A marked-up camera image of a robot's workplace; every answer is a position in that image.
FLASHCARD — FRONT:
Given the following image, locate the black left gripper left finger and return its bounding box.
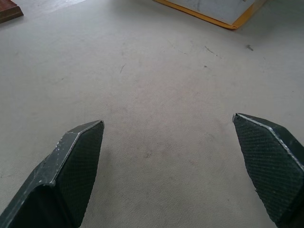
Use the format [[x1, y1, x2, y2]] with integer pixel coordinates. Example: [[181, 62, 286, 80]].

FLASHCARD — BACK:
[[0, 120, 105, 228]]

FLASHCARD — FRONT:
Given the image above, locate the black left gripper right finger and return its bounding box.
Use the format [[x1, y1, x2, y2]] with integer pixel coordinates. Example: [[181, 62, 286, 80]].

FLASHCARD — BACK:
[[232, 113, 304, 228]]

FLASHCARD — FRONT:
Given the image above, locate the yellow-rimmed white tray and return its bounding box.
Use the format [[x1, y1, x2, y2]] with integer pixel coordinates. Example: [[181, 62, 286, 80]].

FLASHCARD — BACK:
[[152, 0, 268, 30]]

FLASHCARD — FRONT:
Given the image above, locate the brown wooden block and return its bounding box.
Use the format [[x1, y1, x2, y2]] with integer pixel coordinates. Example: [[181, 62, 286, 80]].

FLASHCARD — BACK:
[[0, 0, 24, 24]]

